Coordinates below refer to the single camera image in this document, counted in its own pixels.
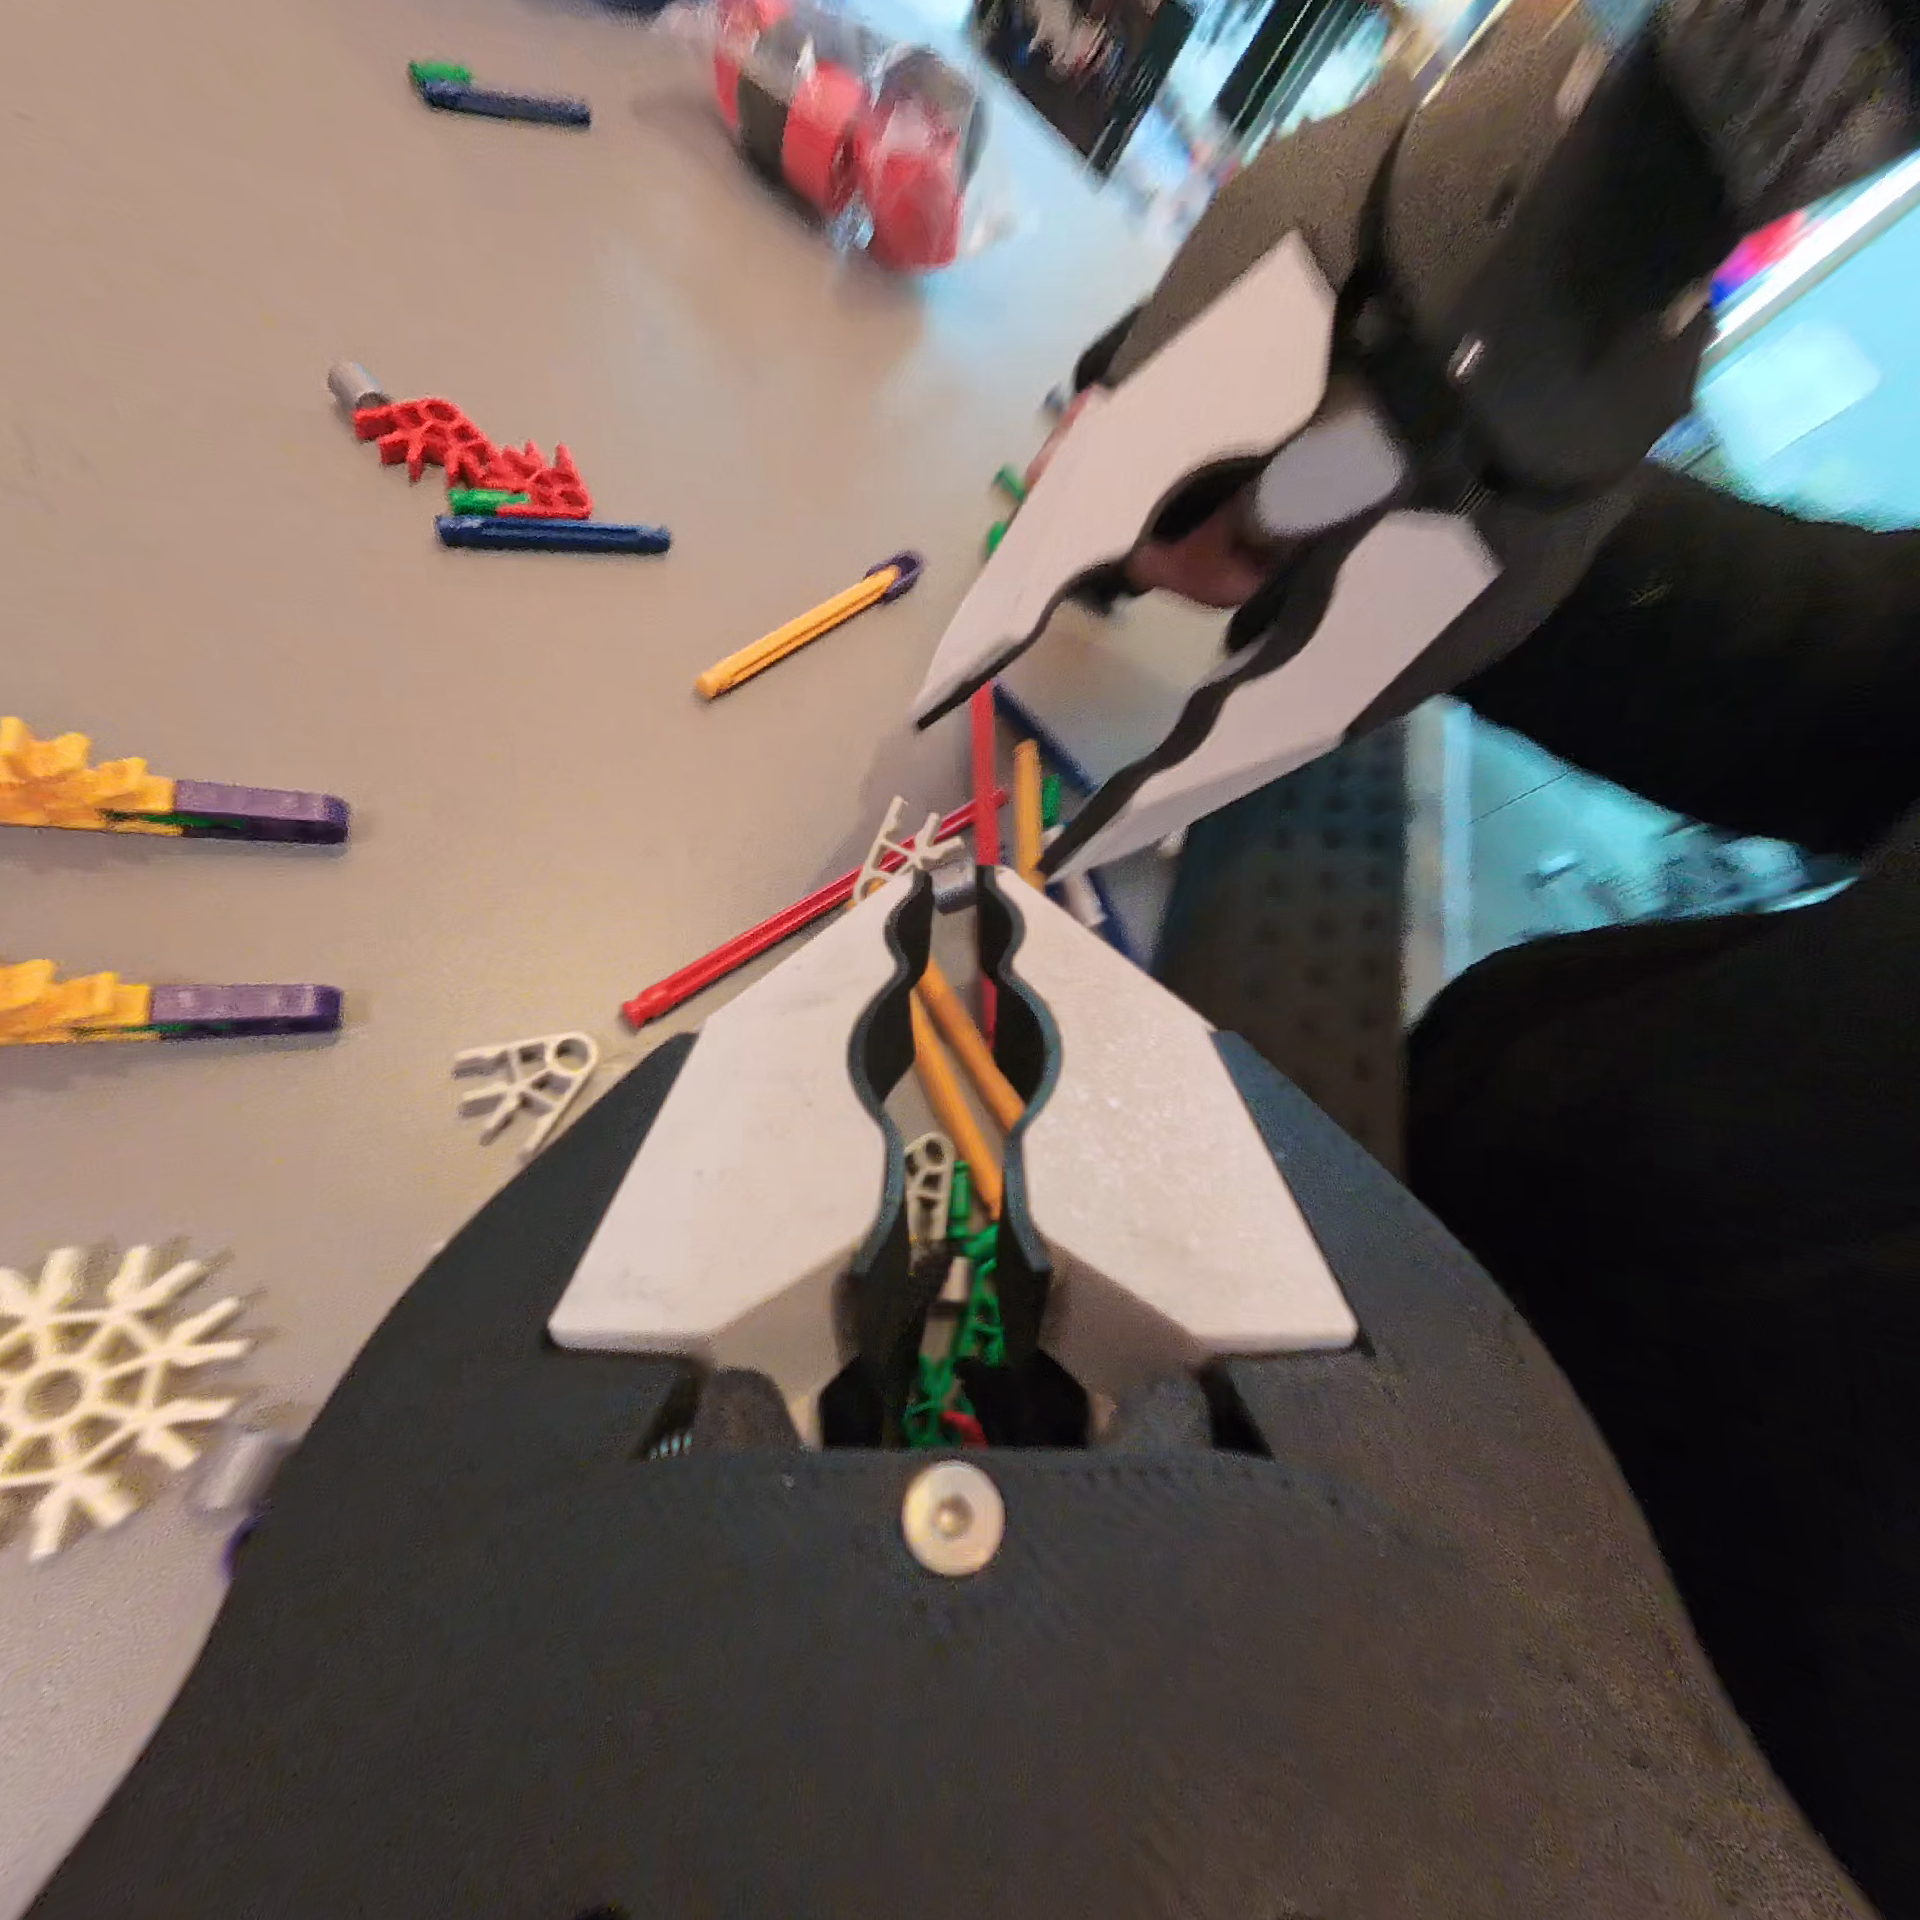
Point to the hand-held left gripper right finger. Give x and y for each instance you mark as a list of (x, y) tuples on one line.
[(1185, 1185)]

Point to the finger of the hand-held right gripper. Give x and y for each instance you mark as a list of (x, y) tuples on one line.
[(1170, 406), (1349, 630)]

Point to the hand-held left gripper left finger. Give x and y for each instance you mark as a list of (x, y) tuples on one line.
[(721, 1185)]

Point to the yellow plastic rod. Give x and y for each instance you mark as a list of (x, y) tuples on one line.
[(954, 1118), (1026, 811), (795, 639), (968, 1051)]

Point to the multicoloured toy frame assembly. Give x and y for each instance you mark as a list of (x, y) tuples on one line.
[(254, 811)]

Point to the person's right forearm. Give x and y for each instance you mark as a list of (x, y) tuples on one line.
[(1723, 645)]

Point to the person's right hand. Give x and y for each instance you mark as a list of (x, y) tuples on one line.
[(1201, 564)]

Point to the light grey connector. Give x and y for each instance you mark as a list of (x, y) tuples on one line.
[(901, 848), (931, 1177), (524, 1079)]

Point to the green fan connector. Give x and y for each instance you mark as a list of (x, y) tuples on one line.
[(973, 1305)]

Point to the long red rod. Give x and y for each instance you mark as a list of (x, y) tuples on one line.
[(750, 943), (982, 765)]

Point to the black perforated foam strip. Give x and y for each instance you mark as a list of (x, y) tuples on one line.
[(1290, 902)]

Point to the plastic bag of red wheels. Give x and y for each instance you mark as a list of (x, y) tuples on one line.
[(856, 136)]

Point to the grey cylindrical spacer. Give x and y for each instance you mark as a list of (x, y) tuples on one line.
[(241, 1471), (354, 382)]

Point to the blue plastic rod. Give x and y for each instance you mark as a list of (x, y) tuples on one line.
[(556, 536)]

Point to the red fan connector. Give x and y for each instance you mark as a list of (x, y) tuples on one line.
[(412, 428), (539, 480)]

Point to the white snowflake connector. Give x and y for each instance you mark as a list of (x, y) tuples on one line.
[(90, 1395)]

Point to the thick blue rod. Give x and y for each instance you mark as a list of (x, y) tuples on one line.
[(502, 101)]

